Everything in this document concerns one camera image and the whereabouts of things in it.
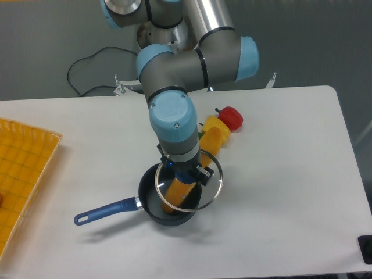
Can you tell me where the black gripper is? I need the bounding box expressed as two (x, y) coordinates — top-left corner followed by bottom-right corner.
(156, 144), (214, 186)

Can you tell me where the glass lid with blue knob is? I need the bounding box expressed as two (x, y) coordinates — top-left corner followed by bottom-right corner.
(155, 149), (224, 213)

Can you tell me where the dark pot with blue handle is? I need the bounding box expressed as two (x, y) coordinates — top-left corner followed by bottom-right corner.
(74, 164), (195, 226)

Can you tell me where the long yellow toy bread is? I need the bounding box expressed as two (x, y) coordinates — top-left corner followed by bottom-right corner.
(161, 128), (223, 213)

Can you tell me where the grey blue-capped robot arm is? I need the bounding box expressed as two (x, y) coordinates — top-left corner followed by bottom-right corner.
(101, 1), (259, 184)

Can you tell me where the yellow toy bell pepper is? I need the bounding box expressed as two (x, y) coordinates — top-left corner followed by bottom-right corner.
(199, 115), (231, 145)

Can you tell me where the red toy bell pepper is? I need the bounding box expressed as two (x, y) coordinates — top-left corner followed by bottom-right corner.
(215, 106), (244, 131)

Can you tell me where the yellow plastic basket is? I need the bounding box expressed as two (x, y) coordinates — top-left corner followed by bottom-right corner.
(1, 118), (63, 256)

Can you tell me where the black object at table corner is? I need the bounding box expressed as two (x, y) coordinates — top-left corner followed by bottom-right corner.
(357, 235), (372, 264)

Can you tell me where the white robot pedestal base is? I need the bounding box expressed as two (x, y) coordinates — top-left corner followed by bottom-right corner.
(113, 22), (278, 96)

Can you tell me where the black cable on floor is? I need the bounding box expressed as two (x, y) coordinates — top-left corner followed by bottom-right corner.
(67, 46), (143, 97)

